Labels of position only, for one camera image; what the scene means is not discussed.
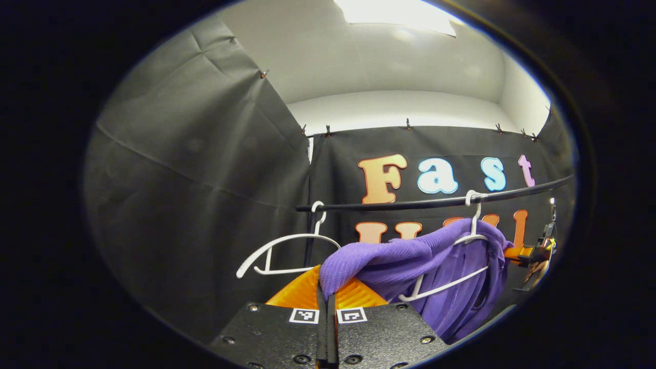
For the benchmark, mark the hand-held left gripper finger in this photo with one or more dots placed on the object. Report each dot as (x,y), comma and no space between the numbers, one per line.
(332,333)
(322,333)

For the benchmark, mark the black clothes rack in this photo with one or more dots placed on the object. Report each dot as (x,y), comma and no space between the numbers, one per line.
(410,204)

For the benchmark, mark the white hanger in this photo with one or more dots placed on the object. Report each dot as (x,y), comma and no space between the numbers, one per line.
(302,236)
(476,223)

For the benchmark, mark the black backdrop cloth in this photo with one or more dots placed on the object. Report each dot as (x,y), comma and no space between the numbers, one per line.
(195,205)

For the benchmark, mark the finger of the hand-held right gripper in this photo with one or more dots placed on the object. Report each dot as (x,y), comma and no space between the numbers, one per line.
(515,252)

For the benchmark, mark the ceiling light panel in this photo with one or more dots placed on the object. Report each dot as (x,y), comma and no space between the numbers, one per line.
(394,13)

